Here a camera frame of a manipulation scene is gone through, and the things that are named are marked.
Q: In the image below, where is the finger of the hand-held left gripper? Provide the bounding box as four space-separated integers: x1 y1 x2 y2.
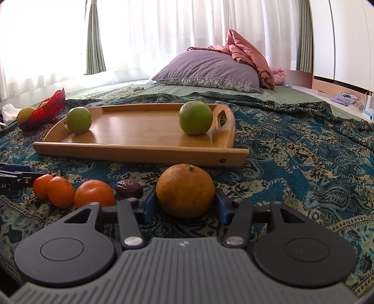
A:
0 164 45 183

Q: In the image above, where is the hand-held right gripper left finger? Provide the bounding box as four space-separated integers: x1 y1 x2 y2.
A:
63 187 158 250

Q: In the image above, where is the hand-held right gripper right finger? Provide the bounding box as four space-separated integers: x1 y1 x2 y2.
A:
215 187 310 250

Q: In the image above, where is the small orange mandarin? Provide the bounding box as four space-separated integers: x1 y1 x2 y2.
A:
47 176 76 209
33 174 54 201
74 180 116 209

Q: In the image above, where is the dark brown date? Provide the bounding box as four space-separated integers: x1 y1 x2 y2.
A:
115 180 144 201

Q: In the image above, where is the wooden tray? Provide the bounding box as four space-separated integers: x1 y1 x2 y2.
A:
32 103 250 168

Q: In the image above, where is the yellow citrus fruit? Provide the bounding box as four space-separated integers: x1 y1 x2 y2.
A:
17 106 36 124

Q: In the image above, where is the red glass bowl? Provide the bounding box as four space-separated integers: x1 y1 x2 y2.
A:
19 89 66 131

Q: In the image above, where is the green apple right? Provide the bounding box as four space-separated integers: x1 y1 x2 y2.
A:
67 107 92 135

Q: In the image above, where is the blue patterned blanket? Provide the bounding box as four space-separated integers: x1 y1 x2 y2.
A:
0 92 374 296

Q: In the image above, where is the large green orange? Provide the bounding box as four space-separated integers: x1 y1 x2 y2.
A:
179 101 213 136

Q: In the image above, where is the green bedspread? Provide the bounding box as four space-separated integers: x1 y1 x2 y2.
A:
29 79 369 120

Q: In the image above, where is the purple pillow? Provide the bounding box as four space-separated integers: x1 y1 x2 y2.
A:
151 50 262 94

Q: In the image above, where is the green curtain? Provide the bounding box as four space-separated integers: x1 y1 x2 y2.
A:
84 0 106 75
296 0 314 73

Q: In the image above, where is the pink quilt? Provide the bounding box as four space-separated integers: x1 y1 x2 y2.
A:
187 29 287 90

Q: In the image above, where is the purple garment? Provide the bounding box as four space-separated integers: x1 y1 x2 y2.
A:
330 91 358 106

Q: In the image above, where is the white sheer curtain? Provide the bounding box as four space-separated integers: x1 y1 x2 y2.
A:
0 0 301 101

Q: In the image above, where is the white device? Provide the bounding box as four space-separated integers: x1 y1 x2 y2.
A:
364 94 374 117

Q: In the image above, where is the white wardrobe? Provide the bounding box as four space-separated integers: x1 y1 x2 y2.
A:
310 0 374 91

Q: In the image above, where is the wooden bed frame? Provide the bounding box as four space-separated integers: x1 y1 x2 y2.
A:
285 69 374 101

